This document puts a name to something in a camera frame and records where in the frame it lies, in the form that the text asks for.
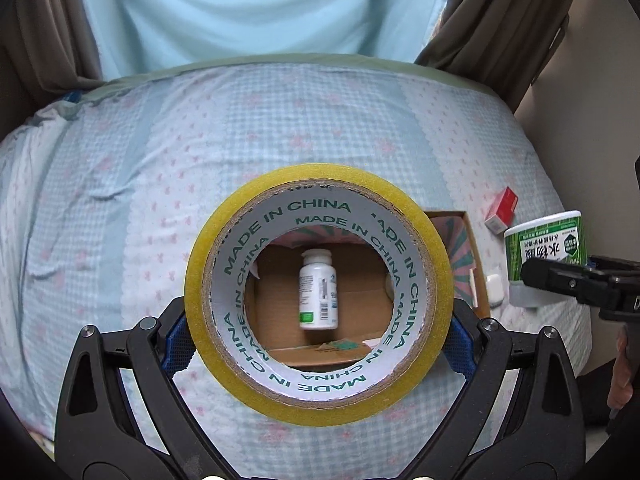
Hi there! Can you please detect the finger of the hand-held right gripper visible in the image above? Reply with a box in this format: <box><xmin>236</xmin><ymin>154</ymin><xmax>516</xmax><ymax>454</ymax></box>
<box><xmin>520</xmin><ymin>258</ymin><xmax>623</xmax><ymax>312</ymax></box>

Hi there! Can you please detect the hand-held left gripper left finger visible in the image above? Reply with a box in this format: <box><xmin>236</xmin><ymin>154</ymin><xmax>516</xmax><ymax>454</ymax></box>
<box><xmin>54</xmin><ymin>296</ymin><xmax>213</xmax><ymax>480</ymax></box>

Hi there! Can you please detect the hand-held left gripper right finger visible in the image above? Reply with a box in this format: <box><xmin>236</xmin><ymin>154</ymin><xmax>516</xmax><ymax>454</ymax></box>
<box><xmin>439</xmin><ymin>296</ymin><xmax>587</xmax><ymax>480</ymax></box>

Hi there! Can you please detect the green and white jar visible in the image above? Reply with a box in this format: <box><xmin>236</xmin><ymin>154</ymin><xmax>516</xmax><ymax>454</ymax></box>
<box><xmin>503</xmin><ymin>210</ymin><xmax>587</xmax><ymax>309</ymax></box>

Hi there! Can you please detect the cardboard box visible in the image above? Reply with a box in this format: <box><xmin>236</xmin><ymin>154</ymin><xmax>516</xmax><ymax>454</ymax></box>
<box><xmin>249</xmin><ymin>208</ymin><xmax>492</xmax><ymax>372</ymax></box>

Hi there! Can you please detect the yellow packing tape roll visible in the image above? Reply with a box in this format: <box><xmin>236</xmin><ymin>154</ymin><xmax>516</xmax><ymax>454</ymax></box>
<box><xmin>184</xmin><ymin>163</ymin><xmax>455</xmax><ymax>419</ymax></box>

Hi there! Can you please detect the white pill bottle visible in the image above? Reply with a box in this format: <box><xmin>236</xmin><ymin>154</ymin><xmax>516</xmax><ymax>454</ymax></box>
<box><xmin>298</xmin><ymin>248</ymin><xmax>339</xmax><ymax>331</ymax></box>

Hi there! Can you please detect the person's right hand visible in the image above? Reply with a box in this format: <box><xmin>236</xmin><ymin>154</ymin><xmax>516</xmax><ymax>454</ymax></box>
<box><xmin>606</xmin><ymin>331</ymin><xmax>640</xmax><ymax>410</ymax></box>

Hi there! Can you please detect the small white plastic block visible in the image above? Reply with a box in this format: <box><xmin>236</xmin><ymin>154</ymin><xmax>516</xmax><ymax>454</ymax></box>
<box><xmin>485</xmin><ymin>274</ymin><xmax>505</xmax><ymax>308</ymax></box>

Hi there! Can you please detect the small red and white box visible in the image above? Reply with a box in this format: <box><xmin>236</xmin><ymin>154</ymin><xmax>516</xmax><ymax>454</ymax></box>
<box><xmin>484</xmin><ymin>186</ymin><xmax>519</xmax><ymax>235</ymax></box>

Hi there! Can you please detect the checked light blue bed sheet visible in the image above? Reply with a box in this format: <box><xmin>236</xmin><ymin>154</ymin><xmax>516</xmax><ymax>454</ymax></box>
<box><xmin>0</xmin><ymin>54</ymin><xmax>594</xmax><ymax>480</ymax></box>

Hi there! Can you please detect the brown curtain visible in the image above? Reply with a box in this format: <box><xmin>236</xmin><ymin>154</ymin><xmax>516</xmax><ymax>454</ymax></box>
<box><xmin>414</xmin><ymin>0</ymin><xmax>586</xmax><ymax>113</ymax></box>
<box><xmin>0</xmin><ymin>0</ymin><xmax>107</xmax><ymax>126</ymax></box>

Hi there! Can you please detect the light blue curtain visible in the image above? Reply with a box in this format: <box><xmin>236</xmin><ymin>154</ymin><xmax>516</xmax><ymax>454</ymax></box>
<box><xmin>79</xmin><ymin>0</ymin><xmax>463</xmax><ymax>81</ymax></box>

